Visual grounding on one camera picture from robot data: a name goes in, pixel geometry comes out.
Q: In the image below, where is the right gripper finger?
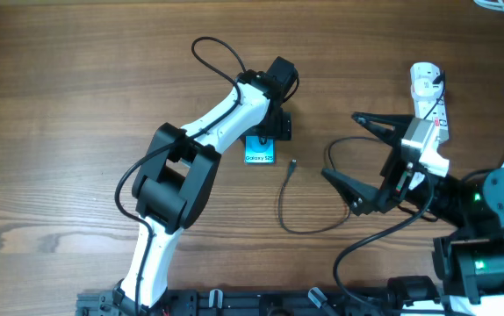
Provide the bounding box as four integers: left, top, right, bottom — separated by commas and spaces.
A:
321, 169, 379, 216
351, 112, 414, 147

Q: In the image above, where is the teal screen Galaxy smartphone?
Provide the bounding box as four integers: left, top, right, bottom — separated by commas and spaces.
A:
244, 136, 276, 164

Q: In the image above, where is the white power strip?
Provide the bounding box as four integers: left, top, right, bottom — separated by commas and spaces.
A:
410, 61, 449, 143

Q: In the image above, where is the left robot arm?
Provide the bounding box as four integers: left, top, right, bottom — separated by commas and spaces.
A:
113, 57, 299, 315

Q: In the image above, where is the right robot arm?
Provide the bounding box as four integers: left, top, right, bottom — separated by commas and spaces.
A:
308, 112, 504, 315

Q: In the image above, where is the white wall charger adapter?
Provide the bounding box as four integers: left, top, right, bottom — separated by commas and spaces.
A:
411, 76, 443, 101

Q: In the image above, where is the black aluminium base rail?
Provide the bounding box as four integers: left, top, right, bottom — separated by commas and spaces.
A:
76, 288, 382, 316

